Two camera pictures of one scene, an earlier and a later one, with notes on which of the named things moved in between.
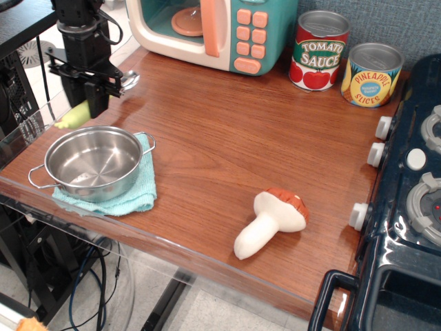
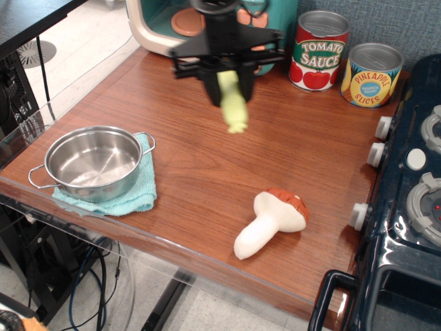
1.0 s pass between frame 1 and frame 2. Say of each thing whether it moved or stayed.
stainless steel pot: stayed
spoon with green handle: moved
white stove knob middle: stayed
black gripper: moved
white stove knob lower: stayed
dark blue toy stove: stayed
